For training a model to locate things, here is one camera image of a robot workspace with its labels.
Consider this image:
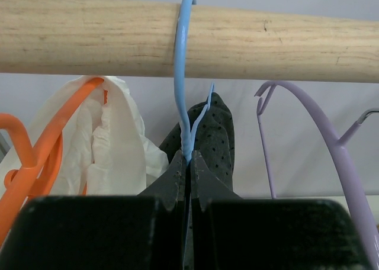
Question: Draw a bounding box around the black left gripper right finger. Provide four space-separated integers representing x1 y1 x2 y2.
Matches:
190 151 371 269

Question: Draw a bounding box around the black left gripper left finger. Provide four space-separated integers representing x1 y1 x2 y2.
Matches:
1 152 186 269

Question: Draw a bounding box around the grey polka dot skirt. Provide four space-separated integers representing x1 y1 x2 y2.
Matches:
159 92 235 190

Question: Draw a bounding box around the light blue wire hanger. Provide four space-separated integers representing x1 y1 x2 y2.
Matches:
174 0 214 269

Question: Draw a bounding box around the orange plastic hanger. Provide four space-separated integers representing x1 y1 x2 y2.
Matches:
1 77 104 243

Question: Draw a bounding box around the purple plastic hanger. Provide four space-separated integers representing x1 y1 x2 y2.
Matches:
255 81 378 269

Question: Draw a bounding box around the white pleated dress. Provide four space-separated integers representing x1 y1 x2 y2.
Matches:
0 75 170 197

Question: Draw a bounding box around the wooden clothes rack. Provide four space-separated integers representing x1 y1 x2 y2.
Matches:
1 0 378 83

